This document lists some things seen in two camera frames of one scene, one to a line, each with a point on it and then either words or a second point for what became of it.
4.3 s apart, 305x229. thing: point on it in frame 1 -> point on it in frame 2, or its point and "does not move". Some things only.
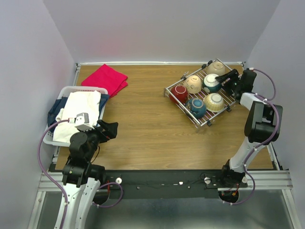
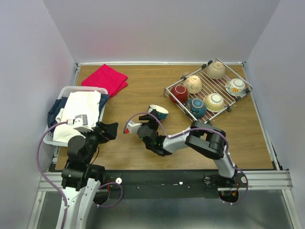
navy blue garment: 60,103 does not move
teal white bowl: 210,84 -> 160,113
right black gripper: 232,74 -> 152,121
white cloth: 76,103 does not move
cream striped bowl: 214,102 does not move
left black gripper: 111,129 does not move
